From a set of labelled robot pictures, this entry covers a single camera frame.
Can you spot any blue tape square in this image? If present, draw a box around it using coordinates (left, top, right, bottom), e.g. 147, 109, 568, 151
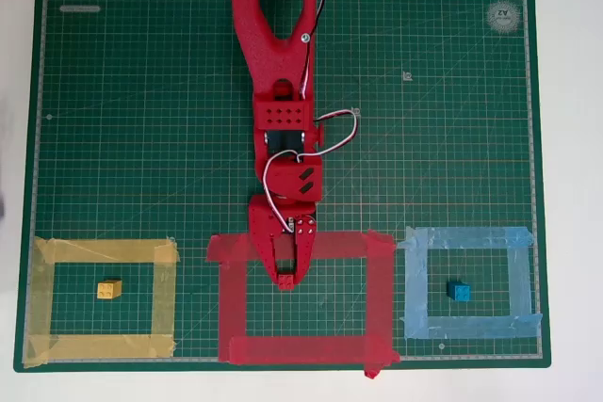
396, 225, 544, 341

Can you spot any yellow toy brick cube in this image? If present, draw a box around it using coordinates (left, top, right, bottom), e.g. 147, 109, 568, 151
96, 279, 122, 300

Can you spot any white gripper servo cable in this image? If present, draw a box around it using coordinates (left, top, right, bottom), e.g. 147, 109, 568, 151
262, 150, 302, 233

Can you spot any green cutting mat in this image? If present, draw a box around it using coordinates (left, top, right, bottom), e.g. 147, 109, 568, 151
12, 0, 552, 374

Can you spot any yellow tape square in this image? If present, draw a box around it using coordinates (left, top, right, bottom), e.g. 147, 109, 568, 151
23, 235, 181, 369

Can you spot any white wrist servo cable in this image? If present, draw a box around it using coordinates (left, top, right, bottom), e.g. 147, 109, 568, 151
296, 108, 360, 161

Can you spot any red tape square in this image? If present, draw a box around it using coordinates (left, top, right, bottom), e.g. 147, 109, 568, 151
205, 229, 401, 380

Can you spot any blue toy brick cube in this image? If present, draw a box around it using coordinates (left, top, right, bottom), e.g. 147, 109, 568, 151
446, 280, 472, 303

